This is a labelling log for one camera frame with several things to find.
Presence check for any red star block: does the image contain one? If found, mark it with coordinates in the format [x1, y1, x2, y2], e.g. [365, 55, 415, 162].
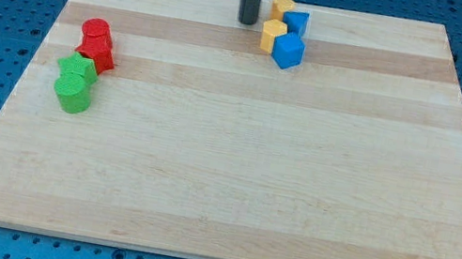
[75, 36, 115, 75]

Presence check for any blue cube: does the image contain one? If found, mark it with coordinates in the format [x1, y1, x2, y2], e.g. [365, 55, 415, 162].
[271, 32, 305, 69]

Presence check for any red cylinder block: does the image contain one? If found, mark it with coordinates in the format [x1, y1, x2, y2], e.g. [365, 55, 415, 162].
[81, 18, 113, 47]

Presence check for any wooden board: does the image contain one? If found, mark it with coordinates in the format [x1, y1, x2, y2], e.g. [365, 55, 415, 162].
[0, 0, 462, 259]

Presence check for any yellow cylinder block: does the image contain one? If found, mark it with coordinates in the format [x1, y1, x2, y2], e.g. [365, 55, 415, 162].
[270, 0, 296, 22]

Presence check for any yellow pentagon block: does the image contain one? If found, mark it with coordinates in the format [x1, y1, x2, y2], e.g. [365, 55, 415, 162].
[259, 19, 288, 53]

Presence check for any green star block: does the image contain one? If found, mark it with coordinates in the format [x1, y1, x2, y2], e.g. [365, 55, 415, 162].
[57, 52, 98, 85]

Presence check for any blue triangle block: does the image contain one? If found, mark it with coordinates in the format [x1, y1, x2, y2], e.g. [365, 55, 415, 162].
[283, 11, 310, 37]

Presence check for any green cylinder block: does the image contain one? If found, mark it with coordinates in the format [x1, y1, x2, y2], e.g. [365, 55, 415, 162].
[54, 73, 91, 114]

